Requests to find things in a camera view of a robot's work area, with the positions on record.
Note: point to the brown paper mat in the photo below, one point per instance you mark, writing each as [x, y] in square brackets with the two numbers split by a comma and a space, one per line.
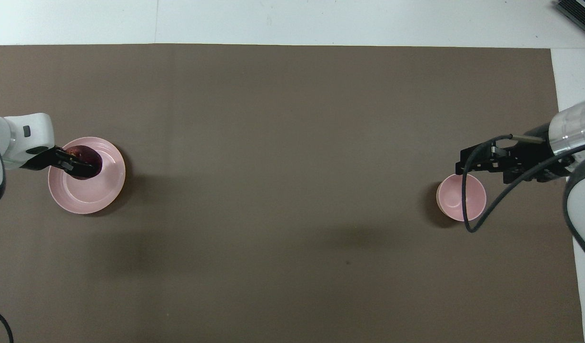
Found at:
[282, 190]

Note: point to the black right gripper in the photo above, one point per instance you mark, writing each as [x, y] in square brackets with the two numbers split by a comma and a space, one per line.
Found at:
[535, 157]

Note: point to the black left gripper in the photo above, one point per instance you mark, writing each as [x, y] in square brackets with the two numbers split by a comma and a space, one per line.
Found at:
[42, 161]

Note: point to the black ribbed panel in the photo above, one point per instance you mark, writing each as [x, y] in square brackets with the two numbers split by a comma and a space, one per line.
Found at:
[580, 14]

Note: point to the dark red apple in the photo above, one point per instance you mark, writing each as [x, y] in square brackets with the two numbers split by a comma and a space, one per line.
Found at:
[94, 157]

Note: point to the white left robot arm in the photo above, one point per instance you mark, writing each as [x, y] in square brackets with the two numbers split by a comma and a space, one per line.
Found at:
[16, 138]

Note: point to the pink bowl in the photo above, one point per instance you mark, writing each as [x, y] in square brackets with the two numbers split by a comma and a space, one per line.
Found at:
[475, 195]

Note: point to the pink plate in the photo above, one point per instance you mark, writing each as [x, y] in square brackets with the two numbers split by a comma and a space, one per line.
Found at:
[92, 195]

